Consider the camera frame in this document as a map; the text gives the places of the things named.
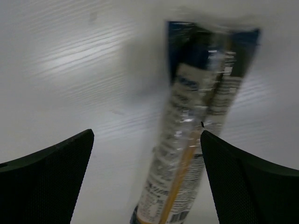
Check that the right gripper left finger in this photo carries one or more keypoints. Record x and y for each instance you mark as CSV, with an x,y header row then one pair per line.
x,y
43,187

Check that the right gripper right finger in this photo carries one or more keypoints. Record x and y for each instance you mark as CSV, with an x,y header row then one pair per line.
x,y
247,189

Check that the pasta bag label side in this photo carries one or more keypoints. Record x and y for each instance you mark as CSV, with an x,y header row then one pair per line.
x,y
207,65

